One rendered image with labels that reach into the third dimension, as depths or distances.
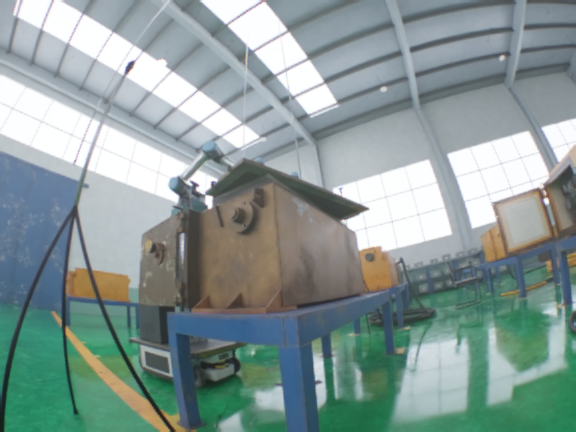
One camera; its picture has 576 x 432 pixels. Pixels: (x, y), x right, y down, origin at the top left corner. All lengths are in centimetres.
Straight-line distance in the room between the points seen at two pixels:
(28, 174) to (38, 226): 195
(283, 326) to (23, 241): 946
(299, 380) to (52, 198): 989
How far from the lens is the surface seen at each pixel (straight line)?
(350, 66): 1059
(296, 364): 76
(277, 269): 103
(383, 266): 399
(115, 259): 1033
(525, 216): 272
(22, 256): 971
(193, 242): 142
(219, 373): 202
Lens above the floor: 69
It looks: 20 degrees up
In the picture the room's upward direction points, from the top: 5 degrees counter-clockwise
